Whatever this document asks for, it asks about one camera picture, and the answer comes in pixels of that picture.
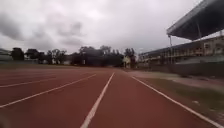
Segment row of trees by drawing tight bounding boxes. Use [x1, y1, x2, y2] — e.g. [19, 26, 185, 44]
[9, 44, 138, 68]

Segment grass field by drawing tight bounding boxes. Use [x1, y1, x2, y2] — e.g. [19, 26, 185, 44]
[0, 62, 83, 71]

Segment grandstand roof on posts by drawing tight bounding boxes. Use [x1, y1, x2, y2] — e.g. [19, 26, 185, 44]
[165, 0, 224, 66]

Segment dark low wall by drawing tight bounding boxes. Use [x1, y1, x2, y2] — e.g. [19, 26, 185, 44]
[137, 61, 224, 80]

